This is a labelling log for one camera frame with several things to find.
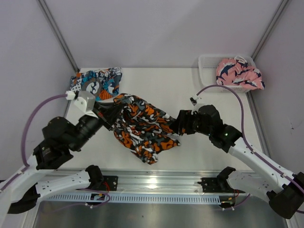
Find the left aluminium frame post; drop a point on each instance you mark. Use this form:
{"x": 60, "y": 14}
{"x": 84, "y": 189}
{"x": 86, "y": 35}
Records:
{"x": 57, "y": 33}

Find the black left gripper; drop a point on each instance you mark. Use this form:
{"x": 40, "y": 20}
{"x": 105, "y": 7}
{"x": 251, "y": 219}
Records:
{"x": 107, "y": 112}

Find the white plastic basket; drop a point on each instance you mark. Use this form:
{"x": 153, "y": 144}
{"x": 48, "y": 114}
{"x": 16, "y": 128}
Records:
{"x": 208, "y": 64}

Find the aluminium mounting rail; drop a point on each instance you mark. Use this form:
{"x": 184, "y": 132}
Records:
{"x": 159, "y": 182}

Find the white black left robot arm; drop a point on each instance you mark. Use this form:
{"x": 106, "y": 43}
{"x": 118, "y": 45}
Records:
{"x": 26, "y": 188}

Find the orange camouflage shorts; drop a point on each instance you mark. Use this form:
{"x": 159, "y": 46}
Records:
{"x": 143, "y": 128}

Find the right aluminium frame post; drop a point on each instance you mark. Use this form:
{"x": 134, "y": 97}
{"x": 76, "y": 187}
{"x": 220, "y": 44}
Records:
{"x": 282, "y": 7}

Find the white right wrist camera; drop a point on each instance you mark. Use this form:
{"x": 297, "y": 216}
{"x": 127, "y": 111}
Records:
{"x": 196, "y": 102}

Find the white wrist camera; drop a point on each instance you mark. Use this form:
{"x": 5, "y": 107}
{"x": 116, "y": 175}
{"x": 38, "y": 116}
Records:
{"x": 83, "y": 100}
{"x": 196, "y": 102}

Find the white slotted cable duct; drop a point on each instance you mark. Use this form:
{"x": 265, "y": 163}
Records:
{"x": 137, "y": 198}

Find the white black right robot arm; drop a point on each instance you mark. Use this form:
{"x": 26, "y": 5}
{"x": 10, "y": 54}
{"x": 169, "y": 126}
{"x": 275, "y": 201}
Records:
{"x": 282, "y": 189}

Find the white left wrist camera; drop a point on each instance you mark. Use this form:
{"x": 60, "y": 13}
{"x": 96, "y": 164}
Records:
{"x": 83, "y": 100}

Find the pink cloth in basket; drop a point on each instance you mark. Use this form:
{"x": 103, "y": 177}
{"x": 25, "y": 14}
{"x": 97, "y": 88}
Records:
{"x": 238, "y": 72}

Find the colourful patterned shorts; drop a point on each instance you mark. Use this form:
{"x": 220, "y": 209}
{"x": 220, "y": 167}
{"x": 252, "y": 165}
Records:
{"x": 102, "y": 84}

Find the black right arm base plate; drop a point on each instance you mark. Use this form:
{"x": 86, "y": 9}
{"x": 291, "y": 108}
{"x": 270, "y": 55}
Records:
{"x": 213, "y": 185}

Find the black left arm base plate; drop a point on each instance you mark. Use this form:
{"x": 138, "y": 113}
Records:
{"x": 110, "y": 183}

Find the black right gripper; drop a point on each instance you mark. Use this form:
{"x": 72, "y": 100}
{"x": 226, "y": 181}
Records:
{"x": 184, "y": 116}

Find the aluminium frame post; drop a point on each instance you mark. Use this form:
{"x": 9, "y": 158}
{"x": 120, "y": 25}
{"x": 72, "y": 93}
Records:
{"x": 282, "y": 7}
{"x": 57, "y": 33}

